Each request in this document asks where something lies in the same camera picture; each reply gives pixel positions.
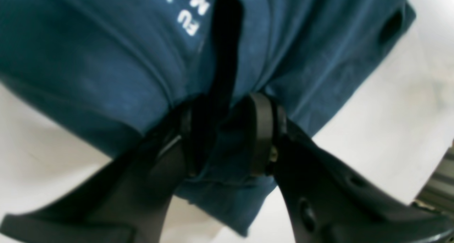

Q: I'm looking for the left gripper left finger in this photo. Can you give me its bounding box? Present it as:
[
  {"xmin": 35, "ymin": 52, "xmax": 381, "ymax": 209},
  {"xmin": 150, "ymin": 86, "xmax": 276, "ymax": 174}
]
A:
[{"xmin": 1, "ymin": 104, "xmax": 198, "ymax": 243}]

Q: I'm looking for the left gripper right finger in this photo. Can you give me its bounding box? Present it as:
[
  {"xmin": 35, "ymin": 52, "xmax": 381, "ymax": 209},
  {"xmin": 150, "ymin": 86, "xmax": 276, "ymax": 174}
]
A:
[{"xmin": 248, "ymin": 93, "xmax": 453, "ymax": 243}]

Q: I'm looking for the dark blue t-shirt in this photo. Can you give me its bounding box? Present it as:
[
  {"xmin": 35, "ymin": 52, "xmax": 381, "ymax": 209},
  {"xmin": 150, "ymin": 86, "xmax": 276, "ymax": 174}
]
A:
[{"xmin": 1, "ymin": 0, "xmax": 416, "ymax": 237}]

